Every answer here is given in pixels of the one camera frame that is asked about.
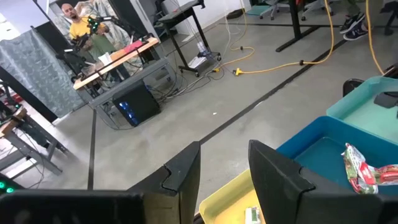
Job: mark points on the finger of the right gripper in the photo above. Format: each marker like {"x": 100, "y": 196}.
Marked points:
{"x": 387, "y": 100}

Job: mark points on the yellow plastic bin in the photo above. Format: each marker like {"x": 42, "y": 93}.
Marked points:
{"x": 224, "y": 205}

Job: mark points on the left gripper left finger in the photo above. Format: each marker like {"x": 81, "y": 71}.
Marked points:
{"x": 177, "y": 186}

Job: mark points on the teal plastic bin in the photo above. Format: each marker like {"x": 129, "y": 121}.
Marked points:
{"x": 357, "y": 115}

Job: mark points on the red white granola bar wrapper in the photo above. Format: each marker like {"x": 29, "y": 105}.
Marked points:
{"x": 360, "y": 174}

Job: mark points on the blue plastic bin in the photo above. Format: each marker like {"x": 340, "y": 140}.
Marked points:
{"x": 323, "y": 155}

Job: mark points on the person's dark sneaker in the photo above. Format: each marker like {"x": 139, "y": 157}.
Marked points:
{"x": 351, "y": 22}
{"x": 357, "y": 33}

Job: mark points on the black computer tower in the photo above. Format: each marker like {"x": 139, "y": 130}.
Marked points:
{"x": 140, "y": 102}

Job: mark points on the black standing desk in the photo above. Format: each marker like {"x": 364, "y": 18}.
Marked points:
{"x": 183, "y": 12}

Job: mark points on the grey metal work table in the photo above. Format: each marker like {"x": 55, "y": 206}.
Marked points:
{"x": 18, "y": 133}

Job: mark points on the black desk leg frame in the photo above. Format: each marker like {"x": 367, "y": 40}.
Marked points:
{"x": 295, "y": 21}

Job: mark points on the robot arm with green light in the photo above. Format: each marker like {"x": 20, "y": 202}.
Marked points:
{"x": 74, "y": 56}

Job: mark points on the wooden top robot table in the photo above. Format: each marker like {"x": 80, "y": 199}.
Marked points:
{"x": 124, "y": 56}

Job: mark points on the grey cloth screen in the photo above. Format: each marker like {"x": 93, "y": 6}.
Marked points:
{"x": 31, "y": 68}

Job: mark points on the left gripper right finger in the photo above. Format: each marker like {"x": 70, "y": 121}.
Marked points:
{"x": 286, "y": 196}

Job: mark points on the person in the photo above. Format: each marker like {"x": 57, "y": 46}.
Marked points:
{"x": 81, "y": 28}

